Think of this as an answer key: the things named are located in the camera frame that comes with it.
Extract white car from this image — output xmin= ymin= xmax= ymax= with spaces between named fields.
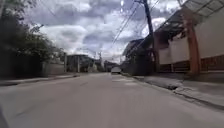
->
xmin=110 ymin=66 xmax=122 ymax=75

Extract dark building with canopy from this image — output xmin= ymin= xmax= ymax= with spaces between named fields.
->
xmin=120 ymin=37 xmax=158 ymax=77

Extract distant grey buildings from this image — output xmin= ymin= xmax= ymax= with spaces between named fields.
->
xmin=65 ymin=53 xmax=119 ymax=74

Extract grey concrete road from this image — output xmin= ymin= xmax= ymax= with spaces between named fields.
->
xmin=0 ymin=72 xmax=224 ymax=128

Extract leaning utility pole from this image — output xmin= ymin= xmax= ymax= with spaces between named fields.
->
xmin=134 ymin=0 xmax=160 ymax=74

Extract concrete pavement with kerb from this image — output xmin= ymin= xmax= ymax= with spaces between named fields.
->
xmin=0 ymin=73 xmax=81 ymax=88

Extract dark trees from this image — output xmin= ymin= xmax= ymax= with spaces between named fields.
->
xmin=0 ymin=0 xmax=66 ymax=79

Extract building with red column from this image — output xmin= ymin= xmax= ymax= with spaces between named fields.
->
xmin=153 ymin=0 xmax=224 ymax=83

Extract overhead wires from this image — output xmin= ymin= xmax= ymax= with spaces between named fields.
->
xmin=39 ymin=0 xmax=188 ymax=51

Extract pale low wall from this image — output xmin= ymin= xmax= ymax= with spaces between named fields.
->
xmin=41 ymin=60 xmax=67 ymax=76

